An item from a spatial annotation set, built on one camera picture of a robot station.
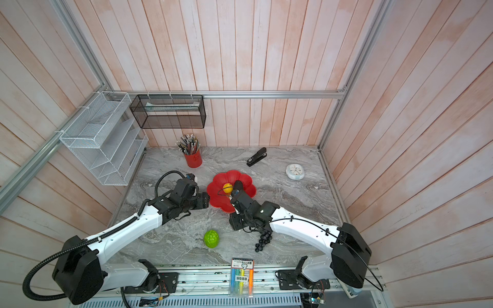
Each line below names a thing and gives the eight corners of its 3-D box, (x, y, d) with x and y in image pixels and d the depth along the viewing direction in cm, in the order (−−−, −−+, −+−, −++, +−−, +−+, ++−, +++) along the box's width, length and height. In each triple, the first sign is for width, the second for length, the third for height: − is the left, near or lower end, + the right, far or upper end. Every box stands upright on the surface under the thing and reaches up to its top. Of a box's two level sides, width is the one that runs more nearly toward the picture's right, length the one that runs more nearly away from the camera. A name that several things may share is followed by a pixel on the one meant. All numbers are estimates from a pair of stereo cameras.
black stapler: (246, 164, 115) (246, 159, 111) (263, 151, 122) (263, 146, 118) (251, 168, 113) (251, 163, 109) (268, 154, 120) (268, 149, 116)
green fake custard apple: (205, 248, 84) (202, 243, 78) (207, 235, 87) (204, 230, 82) (219, 248, 84) (217, 243, 78) (220, 235, 87) (218, 230, 82)
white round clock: (287, 180, 107) (289, 177, 104) (285, 167, 113) (286, 163, 111) (304, 180, 107) (306, 177, 104) (301, 167, 113) (302, 163, 111)
